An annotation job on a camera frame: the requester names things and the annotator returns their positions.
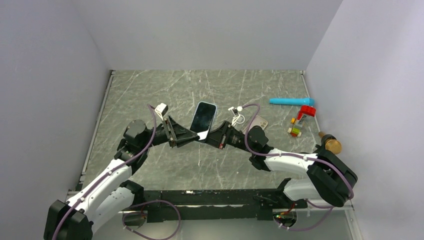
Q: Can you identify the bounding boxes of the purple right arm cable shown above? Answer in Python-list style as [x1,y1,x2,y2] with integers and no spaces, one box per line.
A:
[241,103,355,233]

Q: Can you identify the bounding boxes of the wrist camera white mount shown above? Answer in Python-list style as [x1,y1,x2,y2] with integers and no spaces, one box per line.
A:
[228,106,243,117]
[154,102,169,121]

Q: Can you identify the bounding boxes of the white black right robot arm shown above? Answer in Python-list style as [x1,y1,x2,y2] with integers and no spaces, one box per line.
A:
[205,121,358,208]

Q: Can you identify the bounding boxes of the gold microphone on black stand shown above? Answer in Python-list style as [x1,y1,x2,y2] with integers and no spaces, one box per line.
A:
[318,131,343,155]

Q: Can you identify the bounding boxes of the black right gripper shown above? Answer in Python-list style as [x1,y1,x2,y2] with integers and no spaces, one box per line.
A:
[197,121,256,154]

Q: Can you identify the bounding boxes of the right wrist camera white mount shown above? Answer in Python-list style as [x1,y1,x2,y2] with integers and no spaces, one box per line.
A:
[228,106,243,117]

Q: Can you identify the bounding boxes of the colourful toy brick model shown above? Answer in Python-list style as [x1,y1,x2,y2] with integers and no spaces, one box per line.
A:
[288,105,317,137]

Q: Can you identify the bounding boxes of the clear transparent phone case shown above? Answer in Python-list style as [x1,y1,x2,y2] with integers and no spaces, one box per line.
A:
[231,114,246,127]

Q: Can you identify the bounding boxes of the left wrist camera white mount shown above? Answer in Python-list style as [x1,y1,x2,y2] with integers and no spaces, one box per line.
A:
[154,102,169,121]

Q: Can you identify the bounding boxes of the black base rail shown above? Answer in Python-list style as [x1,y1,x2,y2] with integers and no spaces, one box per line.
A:
[127,188,308,223]

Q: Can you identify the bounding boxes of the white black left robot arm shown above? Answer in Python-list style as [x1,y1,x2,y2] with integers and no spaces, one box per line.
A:
[43,116,200,240]

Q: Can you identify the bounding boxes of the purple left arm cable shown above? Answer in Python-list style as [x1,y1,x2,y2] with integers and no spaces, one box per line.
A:
[51,104,182,240]

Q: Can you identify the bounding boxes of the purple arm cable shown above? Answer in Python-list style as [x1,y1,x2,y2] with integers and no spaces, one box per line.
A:
[51,104,182,240]
[241,103,355,233]

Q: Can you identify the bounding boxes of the phone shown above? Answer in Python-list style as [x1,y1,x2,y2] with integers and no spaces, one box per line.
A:
[189,101,218,143]

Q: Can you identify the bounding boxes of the light blue cylinder tube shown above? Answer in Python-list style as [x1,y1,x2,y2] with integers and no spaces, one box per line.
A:
[269,97,315,107]

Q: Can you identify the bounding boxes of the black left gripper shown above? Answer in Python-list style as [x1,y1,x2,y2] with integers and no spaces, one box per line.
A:
[139,115,198,150]

